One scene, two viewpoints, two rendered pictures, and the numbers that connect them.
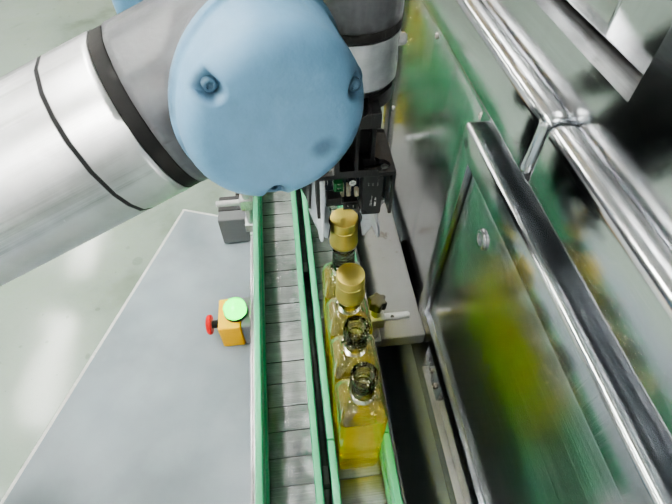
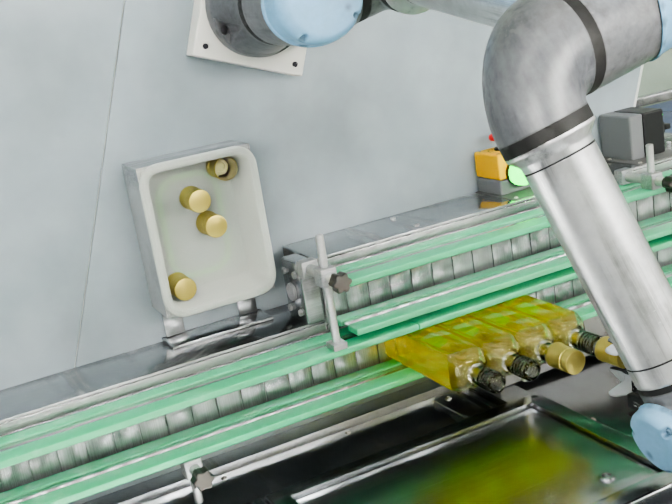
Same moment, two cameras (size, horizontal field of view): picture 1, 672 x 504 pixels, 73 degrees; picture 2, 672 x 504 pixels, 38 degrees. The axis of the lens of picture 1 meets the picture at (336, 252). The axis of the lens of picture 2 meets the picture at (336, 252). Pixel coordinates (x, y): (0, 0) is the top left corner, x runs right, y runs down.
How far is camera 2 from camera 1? 0.88 m
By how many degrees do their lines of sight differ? 18
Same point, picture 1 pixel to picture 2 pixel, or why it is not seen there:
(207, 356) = (462, 134)
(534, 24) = not seen: outside the picture
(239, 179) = (636, 424)
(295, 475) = (375, 284)
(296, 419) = (420, 274)
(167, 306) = not seen: hidden behind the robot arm
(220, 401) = (417, 163)
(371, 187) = not seen: hidden behind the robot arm
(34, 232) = (615, 339)
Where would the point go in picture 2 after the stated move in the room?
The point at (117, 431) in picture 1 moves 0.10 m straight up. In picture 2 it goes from (384, 57) to (416, 57)
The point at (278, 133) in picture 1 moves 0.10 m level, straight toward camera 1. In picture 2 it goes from (653, 445) to (573, 482)
